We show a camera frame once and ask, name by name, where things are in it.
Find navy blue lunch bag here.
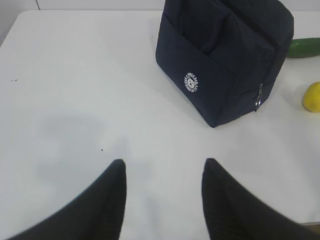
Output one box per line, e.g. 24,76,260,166
155,0,294,128

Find green cucumber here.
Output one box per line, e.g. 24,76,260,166
287,37,320,58

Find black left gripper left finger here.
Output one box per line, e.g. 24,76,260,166
13,159,127,240

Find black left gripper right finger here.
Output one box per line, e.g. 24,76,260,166
201,158,320,240

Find yellow lemon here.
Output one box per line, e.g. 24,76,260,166
302,81,320,113

